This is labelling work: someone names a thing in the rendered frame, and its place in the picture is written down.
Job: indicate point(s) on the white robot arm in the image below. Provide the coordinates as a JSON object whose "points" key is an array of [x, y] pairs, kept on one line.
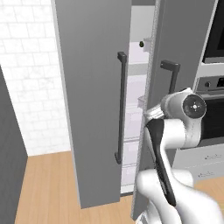
{"points": [[186, 201]]}

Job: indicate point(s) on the white fridge interior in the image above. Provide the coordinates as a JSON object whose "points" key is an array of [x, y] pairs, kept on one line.
{"points": [[135, 87]]}

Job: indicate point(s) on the small dark green food item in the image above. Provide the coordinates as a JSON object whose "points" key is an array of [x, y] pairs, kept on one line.
{"points": [[141, 44]]}

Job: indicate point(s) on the steel and black oven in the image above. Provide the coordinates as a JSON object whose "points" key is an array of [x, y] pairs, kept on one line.
{"points": [[214, 116]]}

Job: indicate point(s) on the pale grey drawer front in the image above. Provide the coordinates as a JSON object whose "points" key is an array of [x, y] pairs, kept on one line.
{"points": [[211, 151], [201, 174]]}

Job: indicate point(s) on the dark grey cabinet side panel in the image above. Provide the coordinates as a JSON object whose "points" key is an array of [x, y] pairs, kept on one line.
{"points": [[10, 151]]}

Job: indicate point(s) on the black built-in microwave oven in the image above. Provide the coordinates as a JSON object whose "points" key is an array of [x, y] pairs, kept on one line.
{"points": [[215, 32]]}

